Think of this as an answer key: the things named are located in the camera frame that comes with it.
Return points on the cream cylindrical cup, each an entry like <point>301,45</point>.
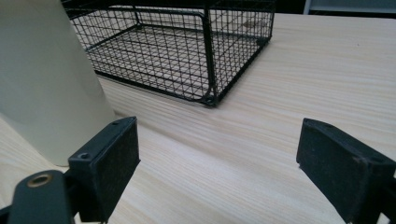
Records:
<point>43,77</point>

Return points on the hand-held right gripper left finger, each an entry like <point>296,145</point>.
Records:
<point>106,168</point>

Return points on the grey shelf unit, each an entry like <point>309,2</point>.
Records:
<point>348,6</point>

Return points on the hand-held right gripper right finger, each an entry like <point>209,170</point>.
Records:
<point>336,174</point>

